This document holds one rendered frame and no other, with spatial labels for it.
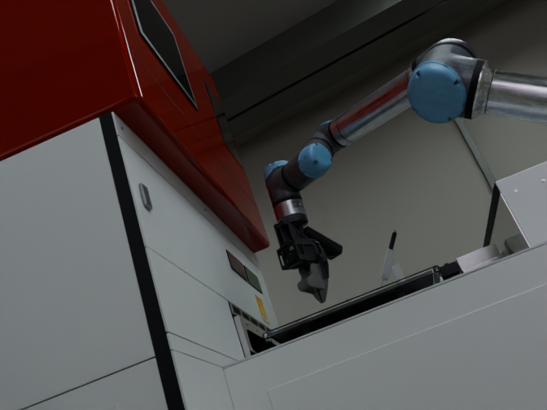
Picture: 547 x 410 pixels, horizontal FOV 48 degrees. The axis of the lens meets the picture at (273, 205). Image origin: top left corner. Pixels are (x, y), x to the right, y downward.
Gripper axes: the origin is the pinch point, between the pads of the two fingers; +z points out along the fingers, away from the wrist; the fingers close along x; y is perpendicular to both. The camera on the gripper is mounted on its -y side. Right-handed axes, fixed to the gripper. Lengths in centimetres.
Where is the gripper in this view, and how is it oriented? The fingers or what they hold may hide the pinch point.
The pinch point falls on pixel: (323, 297)
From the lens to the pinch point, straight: 149.0
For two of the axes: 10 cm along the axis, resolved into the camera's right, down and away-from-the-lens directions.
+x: 5.8, -4.5, -6.8
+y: -7.7, -0.2, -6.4
